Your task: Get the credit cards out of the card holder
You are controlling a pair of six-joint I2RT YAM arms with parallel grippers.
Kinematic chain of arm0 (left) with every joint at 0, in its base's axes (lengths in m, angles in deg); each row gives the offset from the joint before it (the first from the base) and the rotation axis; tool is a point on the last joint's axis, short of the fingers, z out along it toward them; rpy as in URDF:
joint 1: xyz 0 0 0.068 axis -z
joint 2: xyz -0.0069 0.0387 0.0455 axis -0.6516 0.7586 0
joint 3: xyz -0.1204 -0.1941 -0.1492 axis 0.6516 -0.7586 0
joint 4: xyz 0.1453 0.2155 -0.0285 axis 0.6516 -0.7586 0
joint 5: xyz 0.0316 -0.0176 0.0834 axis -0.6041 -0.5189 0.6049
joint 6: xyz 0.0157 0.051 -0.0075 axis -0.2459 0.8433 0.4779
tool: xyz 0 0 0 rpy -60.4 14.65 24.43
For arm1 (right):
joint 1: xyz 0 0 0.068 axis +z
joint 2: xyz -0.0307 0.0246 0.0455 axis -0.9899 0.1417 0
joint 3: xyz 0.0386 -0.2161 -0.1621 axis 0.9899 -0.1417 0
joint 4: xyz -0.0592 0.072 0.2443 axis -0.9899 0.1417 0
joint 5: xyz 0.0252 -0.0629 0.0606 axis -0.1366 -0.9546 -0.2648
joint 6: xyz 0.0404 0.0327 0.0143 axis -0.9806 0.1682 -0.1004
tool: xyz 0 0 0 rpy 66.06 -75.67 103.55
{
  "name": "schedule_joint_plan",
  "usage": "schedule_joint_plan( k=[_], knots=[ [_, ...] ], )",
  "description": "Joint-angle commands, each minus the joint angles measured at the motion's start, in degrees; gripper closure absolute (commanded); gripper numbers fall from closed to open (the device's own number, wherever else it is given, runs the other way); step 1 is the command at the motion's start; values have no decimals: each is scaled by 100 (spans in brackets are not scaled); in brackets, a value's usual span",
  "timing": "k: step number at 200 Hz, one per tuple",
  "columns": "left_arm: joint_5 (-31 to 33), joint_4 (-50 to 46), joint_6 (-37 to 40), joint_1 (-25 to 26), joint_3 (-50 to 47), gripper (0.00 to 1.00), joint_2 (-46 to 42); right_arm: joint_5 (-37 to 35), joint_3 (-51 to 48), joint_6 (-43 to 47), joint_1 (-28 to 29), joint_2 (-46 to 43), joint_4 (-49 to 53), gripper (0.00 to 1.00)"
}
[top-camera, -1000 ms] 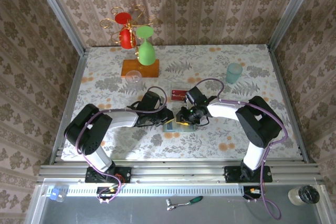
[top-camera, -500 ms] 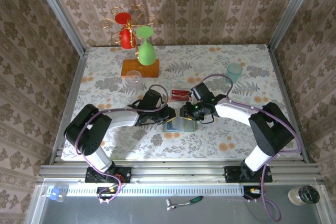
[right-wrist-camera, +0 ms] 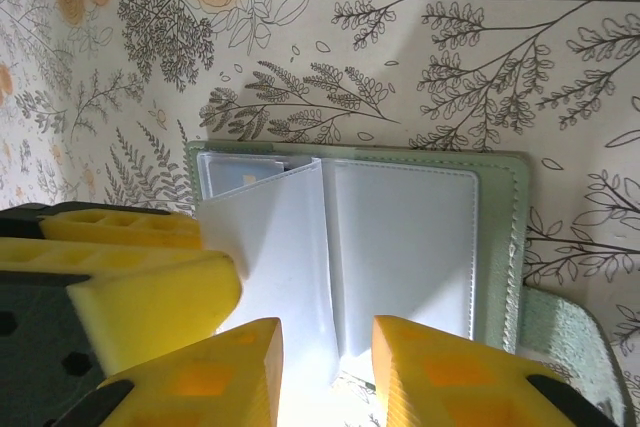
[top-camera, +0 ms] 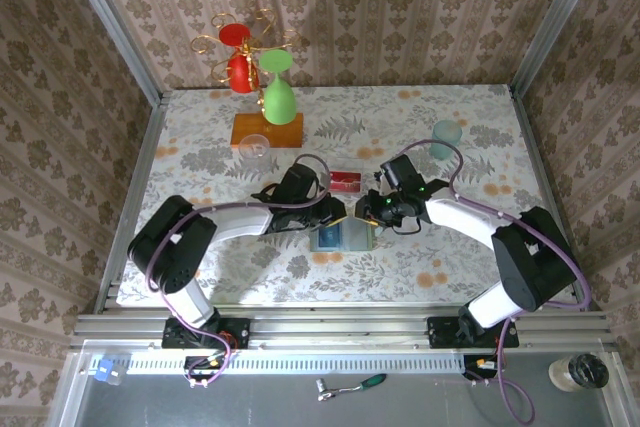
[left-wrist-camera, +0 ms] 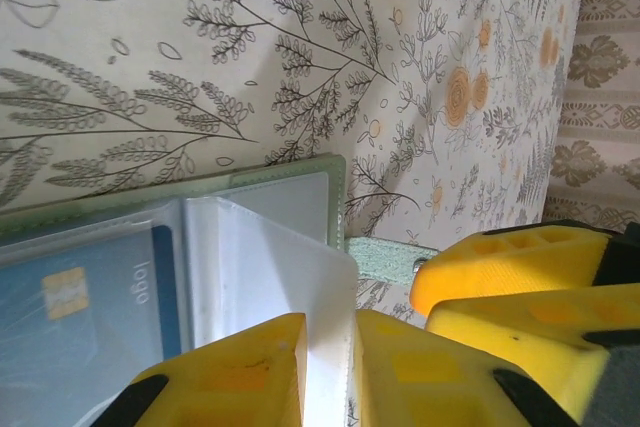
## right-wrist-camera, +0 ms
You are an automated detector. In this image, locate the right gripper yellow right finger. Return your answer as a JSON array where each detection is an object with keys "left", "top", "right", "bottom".
[{"left": 370, "top": 314, "right": 621, "bottom": 427}]

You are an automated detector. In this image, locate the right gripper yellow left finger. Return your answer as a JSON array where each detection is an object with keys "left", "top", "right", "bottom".
[{"left": 97, "top": 316, "right": 284, "bottom": 427}]

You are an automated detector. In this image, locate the light blue credit card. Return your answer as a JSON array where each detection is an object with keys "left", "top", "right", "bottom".
[{"left": 198, "top": 155, "right": 289, "bottom": 199}]

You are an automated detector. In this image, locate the green card holder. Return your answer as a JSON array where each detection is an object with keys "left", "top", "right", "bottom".
[{"left": 182, "top": 139, "right": 629, "bottom": 427}]

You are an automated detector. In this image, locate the floral table cover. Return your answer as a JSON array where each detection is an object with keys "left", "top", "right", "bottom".
[{"left": 0, "top": 0, "right": 640, "bottom": 427}]

